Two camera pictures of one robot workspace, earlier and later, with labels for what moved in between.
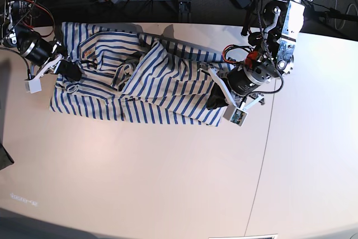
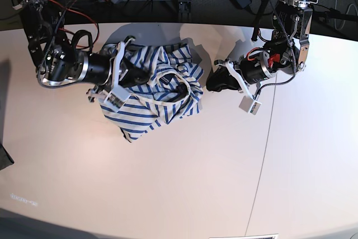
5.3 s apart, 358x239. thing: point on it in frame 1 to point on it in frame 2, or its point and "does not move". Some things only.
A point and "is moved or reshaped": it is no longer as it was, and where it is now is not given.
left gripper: (41, 54) to (107, 71)
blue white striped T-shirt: (127, 74) is moved or reshaped
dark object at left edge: (5, 159) does not move
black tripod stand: (321, 13) does not move
